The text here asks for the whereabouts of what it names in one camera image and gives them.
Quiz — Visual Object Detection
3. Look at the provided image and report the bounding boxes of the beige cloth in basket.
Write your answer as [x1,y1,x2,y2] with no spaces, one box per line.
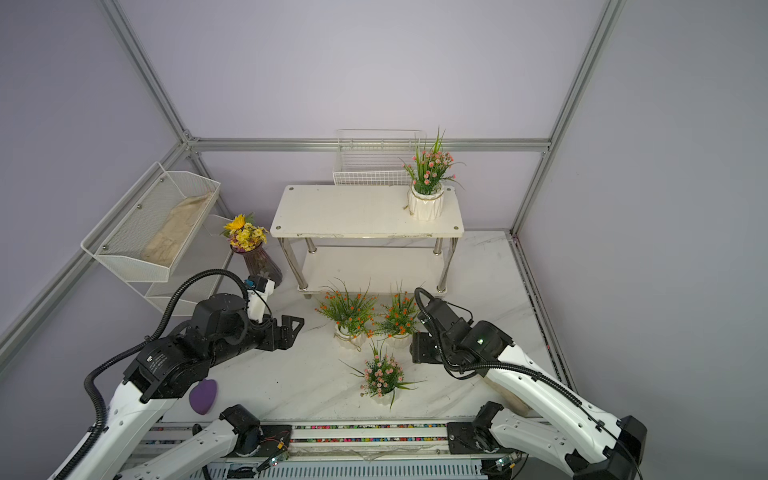
[141,194,211,267]

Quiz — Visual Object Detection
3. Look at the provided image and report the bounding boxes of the purple glass vase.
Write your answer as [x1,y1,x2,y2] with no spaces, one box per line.
[230,243,283,287]

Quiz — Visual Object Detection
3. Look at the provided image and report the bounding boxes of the yellow artificial flower bouquet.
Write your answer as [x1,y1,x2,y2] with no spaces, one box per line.
[222,214,268,253]

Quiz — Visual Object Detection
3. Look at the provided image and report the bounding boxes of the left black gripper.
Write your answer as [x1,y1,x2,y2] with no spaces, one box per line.
[211,315,304,370]

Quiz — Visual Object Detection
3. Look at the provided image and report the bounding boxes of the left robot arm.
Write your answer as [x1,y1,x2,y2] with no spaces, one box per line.
[52,268,305,479]

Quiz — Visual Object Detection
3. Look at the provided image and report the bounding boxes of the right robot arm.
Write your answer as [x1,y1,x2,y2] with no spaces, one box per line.
[411,287,647,479]

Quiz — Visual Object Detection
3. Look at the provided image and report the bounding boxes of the beige work glove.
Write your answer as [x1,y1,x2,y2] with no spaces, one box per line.
[484,376,536,418]

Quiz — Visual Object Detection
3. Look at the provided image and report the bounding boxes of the orange flower pot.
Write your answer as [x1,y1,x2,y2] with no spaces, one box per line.
[315,280,378,352]
[374,285,419,349]

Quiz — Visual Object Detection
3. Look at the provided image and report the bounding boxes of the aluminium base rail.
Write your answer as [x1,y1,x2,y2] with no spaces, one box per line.
[116,416,616,464]

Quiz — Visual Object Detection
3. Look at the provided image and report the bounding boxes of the white wire wall basket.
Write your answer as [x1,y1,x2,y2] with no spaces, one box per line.
[332,129,426,186]

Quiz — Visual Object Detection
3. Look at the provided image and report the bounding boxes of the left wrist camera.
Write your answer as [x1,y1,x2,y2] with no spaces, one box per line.
[245,275,275,324]

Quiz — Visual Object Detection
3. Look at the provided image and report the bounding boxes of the white mesh wall basket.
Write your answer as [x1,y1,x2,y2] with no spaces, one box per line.
[81,163,220,283]
[143,214,234,317]

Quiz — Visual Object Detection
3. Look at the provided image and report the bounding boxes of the white mesh upper wall basket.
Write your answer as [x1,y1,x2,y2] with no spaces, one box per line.
[81,163,220,283]

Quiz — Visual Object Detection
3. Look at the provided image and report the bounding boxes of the white two-tier metal rack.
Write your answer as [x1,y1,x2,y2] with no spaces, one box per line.
[271,185,465,298]

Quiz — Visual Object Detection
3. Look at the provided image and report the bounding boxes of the white mesh lower wall basket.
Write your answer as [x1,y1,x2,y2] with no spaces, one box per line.
[143,214,234,317]

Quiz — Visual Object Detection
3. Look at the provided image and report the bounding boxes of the pink flower pot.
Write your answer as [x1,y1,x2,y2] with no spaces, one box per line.
[403,129,463,222]
[345,342,422,409]

